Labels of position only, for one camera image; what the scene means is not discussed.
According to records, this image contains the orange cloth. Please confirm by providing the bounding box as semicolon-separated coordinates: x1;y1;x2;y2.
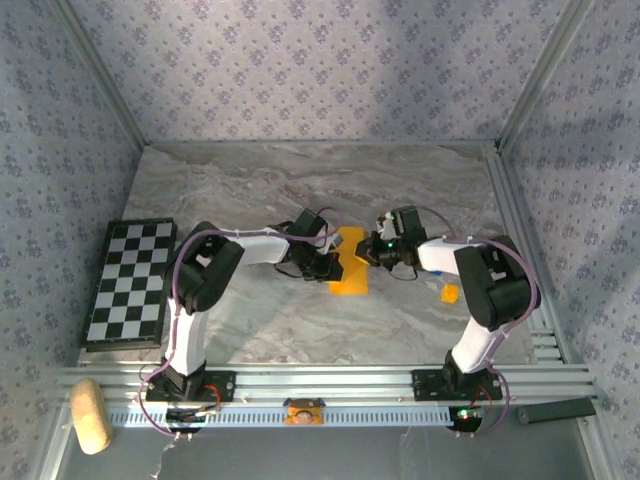
328;225;371;297

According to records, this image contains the thin aluminium edge strip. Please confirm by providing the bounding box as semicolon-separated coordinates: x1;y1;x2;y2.
144;138;501;149

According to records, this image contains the black white chessboard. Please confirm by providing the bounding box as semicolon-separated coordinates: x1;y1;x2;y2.
81;217;179;351

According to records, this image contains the small black circuit board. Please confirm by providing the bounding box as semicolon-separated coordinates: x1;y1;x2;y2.
164;407;222;426
447;405;487;432

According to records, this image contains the black flat bar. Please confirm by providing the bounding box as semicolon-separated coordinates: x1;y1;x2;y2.
516;397;598;426

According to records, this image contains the tan sponge block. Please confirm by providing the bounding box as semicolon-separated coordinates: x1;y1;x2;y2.
68;378;114;456

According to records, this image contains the aluminium side rail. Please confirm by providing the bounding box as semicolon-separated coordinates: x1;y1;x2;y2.
482;144;571;364

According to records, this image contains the wide aluminium mounting rail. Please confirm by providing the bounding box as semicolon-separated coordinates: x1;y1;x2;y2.
53;363;599;407

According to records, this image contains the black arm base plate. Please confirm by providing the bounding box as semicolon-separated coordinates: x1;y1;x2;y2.
144;369;237;404
410;368;504;402

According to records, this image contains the white slotted cable duct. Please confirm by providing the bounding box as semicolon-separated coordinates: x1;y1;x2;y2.
107;404;454;429

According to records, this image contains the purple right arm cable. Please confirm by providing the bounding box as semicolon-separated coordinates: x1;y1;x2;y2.
417;205;543;440

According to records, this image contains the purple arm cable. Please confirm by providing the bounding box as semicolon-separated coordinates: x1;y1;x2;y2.
137;206;345;441
417;205;543;440

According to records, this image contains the aluminium frame post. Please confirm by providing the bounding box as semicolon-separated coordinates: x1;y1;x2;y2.
497;0;597;149

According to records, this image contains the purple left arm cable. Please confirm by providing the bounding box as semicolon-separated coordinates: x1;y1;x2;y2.
137;206;345;441

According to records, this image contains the aluminium frame rail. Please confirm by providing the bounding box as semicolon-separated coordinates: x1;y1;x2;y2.
579;417;629;480
34;404;76;480

